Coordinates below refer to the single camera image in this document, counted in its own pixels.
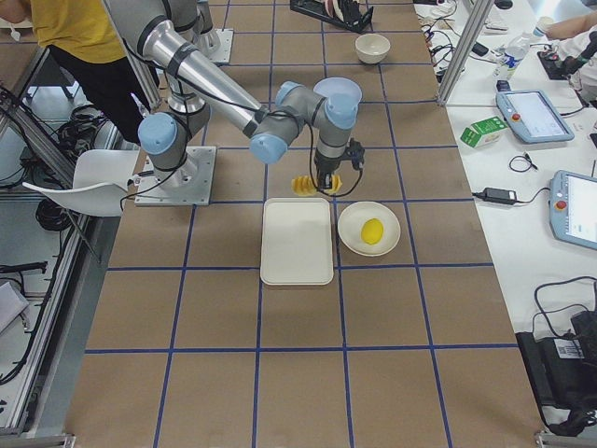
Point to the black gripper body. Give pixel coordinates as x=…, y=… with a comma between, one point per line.
x=323, y=168

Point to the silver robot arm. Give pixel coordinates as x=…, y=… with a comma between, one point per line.
x=203, y=34
x=178, y=38

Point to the cream plate under lemon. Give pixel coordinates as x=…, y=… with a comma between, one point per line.
x=355, y=215

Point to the pink plate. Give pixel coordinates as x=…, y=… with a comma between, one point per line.
x=332, y=8

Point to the yellow lemon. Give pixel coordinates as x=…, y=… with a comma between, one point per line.
x=372, y=231

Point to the white rectangular tray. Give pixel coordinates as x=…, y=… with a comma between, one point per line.
x=296, y=247

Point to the cream bowl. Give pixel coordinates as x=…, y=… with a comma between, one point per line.
x=371, y=48

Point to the black dish rack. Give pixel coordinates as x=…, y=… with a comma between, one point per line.
x=347, y=15

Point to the green white carton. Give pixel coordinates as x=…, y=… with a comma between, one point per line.
x=484, y=132

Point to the black power adapter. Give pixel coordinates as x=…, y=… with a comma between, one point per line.
x=502, y=196

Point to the far teach pendant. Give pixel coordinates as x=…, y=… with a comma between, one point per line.
x=532, y=117

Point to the teach pendant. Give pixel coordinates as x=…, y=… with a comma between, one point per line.
x=572, y=208
x=532, y=117

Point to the plastic water bottle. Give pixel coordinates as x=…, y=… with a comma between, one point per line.
x=512, y=55

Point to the white chair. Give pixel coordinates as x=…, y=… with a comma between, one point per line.
x=100, y=182

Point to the near teach pendant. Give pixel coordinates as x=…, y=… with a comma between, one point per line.
x=572, y=208

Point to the person in yellow shirt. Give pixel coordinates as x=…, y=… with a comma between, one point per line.
x=81, y=39

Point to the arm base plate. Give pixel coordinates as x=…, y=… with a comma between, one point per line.
x=224, y=46
x=190, y=184

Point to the aluminium frame post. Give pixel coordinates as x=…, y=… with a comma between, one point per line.
x=480, y=11

